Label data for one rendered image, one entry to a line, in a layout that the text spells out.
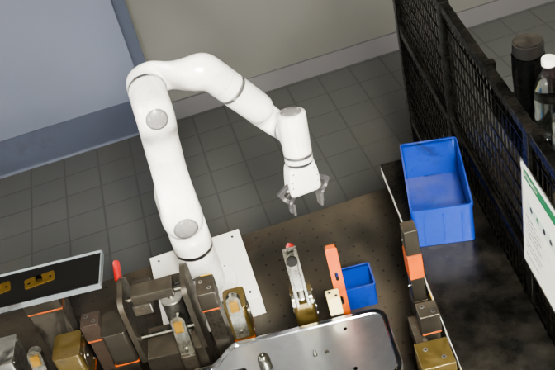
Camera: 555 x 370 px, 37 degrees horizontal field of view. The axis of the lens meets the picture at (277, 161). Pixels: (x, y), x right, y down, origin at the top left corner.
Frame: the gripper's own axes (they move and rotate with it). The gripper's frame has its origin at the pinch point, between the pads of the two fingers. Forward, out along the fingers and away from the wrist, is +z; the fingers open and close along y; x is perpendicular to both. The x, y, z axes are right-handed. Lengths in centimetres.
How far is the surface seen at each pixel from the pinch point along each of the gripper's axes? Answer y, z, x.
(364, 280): -12.7, 30.0, 6.0
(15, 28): 48, -11, -250
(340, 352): 18, 11, 52
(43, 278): 78, -6, -4
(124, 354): 66, 12, 18
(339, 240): -16.3, 28.6, -17.1
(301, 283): 19.8, -1.9, 36.5
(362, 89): -126, 64, -197
